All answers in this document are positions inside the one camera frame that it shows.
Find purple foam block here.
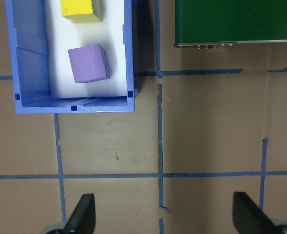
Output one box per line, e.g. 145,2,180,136
68,44,111,84

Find yellow foam block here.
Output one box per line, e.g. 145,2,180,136
60,0,102,24

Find blue plastic storage bin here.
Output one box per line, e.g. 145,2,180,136
4,0,140,115

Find green belt conveyor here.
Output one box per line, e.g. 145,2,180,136
173,0,287,49

